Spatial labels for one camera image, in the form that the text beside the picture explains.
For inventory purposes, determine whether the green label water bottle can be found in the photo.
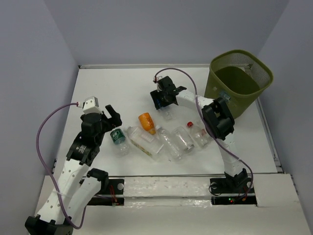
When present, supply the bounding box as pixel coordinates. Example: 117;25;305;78
110;128;130;156

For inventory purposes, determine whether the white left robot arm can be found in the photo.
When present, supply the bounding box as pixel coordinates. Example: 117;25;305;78
25;102;122;235

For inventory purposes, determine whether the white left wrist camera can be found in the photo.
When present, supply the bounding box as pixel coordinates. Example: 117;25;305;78
83;96;102;115

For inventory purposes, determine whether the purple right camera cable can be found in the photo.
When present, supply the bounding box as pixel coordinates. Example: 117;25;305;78
153;68;254;203

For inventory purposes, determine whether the square clear plastic bottle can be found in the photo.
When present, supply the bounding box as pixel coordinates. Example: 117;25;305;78
124;126;163;163

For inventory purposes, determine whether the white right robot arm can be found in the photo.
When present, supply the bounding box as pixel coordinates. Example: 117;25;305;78
150;76;251;193

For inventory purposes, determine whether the clear jar silver lid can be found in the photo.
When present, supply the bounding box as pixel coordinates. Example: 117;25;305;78
172;126;195;153

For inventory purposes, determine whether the clear bottle inside bin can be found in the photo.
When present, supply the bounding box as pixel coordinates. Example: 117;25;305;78
219;91;231;102

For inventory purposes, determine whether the blue label water bottle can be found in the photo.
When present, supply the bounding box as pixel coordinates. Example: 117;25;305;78
158;107;173;121

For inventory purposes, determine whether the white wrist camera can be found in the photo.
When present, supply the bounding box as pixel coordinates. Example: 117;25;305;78
153;76;163;84
83;96;102;115

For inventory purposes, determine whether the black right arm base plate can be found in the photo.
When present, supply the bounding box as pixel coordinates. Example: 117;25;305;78
209;178;257;206

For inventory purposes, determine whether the green mesh waste bin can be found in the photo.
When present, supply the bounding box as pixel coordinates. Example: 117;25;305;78
204;49;273;119

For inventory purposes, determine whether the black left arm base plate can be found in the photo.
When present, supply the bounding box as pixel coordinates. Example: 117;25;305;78
88;178;125;206

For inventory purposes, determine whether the red cap clear bottle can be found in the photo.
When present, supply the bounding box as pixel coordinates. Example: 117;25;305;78
187;121;210;148

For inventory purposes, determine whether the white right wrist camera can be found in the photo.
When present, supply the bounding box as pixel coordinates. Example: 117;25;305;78
153;76;163;84

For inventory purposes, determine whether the purple camera cable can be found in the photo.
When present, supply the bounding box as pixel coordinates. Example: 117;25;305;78
153;68;254;203
36;101;87;230

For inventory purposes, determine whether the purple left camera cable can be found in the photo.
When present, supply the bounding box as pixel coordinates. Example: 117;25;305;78
36;101;87;230

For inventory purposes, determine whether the orange juice bottle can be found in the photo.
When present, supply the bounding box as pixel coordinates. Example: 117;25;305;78
138;113;156;135

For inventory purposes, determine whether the clear ribbed water bottle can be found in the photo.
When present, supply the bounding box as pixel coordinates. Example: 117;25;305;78
155;125;183;162

